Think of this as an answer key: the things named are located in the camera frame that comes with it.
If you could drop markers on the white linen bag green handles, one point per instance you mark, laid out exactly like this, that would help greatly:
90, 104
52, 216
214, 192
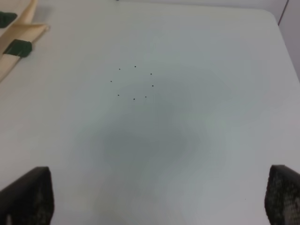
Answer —
18, 32

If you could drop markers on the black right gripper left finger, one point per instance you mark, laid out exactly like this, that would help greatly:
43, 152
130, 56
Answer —
29, 200

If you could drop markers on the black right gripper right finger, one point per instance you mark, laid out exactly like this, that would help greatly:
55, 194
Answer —
282, 197

